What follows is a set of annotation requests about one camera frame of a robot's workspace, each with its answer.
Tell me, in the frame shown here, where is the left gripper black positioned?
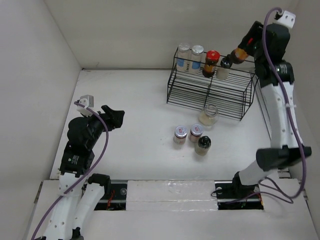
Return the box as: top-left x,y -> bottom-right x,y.
83,104 -> 124,148

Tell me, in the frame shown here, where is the red lid sauce jar front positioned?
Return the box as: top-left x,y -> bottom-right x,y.
230,46 -> 249,65

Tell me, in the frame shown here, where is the red lid dark sauce jar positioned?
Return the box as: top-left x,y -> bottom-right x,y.
202,50 -> 221,78

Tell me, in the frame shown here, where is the black cap white powder bottle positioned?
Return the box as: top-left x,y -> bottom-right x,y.
216,54 -> 233,80

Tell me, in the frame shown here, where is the tall jar blue label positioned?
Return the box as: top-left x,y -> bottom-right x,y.
188,45 -> 204,74
176,42 -> 190,72

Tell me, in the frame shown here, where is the silver lid jar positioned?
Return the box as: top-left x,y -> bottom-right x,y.
173,125 -> 188,145
189,124 -> 204,143

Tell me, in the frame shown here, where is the clear glass jar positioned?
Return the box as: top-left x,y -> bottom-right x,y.
198,104 -> 220,128

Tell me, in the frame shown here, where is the black cap spice bottle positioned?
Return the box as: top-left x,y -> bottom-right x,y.
194,135 -> 212,156

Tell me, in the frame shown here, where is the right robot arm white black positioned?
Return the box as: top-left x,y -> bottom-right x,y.
231,21 -> 312,199

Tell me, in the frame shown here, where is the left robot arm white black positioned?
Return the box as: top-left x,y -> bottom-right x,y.
36,102 -> 125,240

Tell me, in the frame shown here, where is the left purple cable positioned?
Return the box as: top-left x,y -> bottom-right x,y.
31,101 -> 109,240

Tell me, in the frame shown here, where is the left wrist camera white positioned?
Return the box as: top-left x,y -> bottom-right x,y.
76,94 -> 94,117

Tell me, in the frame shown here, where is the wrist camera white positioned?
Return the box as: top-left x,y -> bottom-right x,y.
274,10 -> 296,29
76,94 -> 94,117

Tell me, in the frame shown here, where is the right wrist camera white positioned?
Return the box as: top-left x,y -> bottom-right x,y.
274,10 -> 296,29

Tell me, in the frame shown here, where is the black wire rack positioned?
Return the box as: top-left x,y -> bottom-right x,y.
166,50 -> 258,121

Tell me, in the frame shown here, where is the right side metal rail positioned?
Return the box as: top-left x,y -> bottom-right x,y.
258,81 -> 291,169

